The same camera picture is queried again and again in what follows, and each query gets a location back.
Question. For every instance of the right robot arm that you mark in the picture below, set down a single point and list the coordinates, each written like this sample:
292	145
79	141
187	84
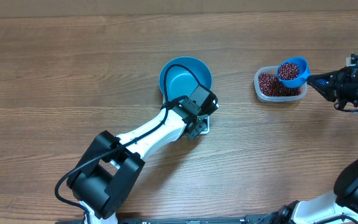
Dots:
341	204

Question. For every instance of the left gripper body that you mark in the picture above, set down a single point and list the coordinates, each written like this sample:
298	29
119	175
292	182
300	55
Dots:
201	126

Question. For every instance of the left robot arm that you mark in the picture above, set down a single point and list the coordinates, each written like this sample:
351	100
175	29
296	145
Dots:
105	175

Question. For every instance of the blue plastic measuring scoop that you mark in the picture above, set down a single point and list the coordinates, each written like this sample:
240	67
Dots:
293	72

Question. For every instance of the white digital kitchen scale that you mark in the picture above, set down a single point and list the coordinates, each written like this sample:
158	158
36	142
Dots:
195	125

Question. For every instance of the clear plastic container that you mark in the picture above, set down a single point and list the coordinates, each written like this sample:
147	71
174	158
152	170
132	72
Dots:
275	99

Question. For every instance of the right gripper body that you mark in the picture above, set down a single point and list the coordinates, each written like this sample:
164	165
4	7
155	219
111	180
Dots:
354	89

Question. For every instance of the blue metal bowl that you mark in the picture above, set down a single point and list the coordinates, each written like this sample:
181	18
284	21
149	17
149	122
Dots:
180	81

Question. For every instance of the red adzuki beans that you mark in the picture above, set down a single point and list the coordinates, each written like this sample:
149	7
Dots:
270	85

